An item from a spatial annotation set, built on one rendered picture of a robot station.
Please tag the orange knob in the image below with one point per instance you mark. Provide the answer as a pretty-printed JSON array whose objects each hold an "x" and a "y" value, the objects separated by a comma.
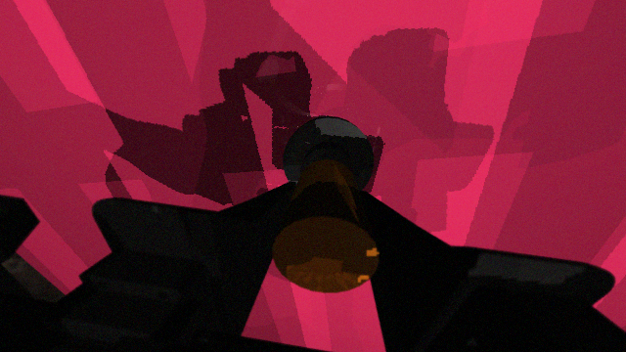
[{"x": 325, "y": 242}]

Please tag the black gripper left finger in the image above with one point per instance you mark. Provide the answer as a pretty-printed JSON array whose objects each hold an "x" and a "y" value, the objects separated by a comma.
[{"x": 234, "y": 244}]

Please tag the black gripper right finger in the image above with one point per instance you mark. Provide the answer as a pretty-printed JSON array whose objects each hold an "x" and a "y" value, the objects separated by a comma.
[{"x": 421, "y": 281}]

